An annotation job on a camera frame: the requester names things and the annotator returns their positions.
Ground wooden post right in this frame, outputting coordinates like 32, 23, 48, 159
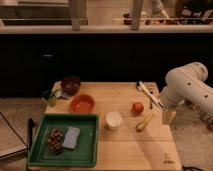
131, 0, 144, 30

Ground dark brown bowl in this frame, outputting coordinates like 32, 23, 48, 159
61, 76, 81, 95

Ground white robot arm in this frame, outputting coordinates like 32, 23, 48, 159
160, 62, 213, 122

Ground knife with white handle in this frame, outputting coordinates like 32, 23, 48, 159
137, 81, 163, 110

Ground green glass cup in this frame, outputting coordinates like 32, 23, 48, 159
42, 90, 57, 107

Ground grey blue sponge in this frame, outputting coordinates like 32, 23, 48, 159
62, 126, 80, 149

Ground green plastic tray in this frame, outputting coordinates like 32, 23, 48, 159
28, 114, 99, 168

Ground bunch of dark grapes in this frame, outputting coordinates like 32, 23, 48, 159
47, 129, 63, 155

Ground red orange bowl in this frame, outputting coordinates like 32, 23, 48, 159
69, 94, 95, 114

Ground crumpled silver foil wrapper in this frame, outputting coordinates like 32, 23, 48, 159
55, 89, 71, 100

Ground wooden post left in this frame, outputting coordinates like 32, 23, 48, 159
68, 0, 88, 31

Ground white cup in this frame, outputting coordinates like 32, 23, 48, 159
105, 112, 123, 130

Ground wooden post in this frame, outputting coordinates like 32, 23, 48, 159
68, 0, 88, 31
131, 0, 144, 30

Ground orange red tomato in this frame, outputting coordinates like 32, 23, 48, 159
132, 102, 144, 115

